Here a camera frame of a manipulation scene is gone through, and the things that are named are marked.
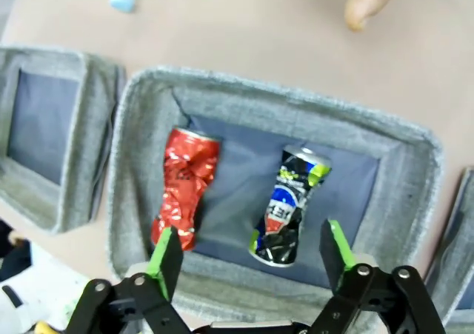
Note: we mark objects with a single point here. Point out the person's left hand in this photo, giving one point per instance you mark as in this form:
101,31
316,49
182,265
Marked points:
370,0

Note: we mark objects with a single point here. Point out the grey fabric basket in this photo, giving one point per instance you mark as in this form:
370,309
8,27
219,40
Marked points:
459,237
96,108
259,97

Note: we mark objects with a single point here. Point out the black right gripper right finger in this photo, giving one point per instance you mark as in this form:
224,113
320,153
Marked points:
385,304

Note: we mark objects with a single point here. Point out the crushed red soda can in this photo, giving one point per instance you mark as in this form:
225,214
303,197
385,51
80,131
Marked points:
189,171

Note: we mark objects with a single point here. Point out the crushed black blue soda can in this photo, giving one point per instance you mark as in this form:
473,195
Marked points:
289,208

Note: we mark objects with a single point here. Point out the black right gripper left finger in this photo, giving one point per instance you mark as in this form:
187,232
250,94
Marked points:
111,304

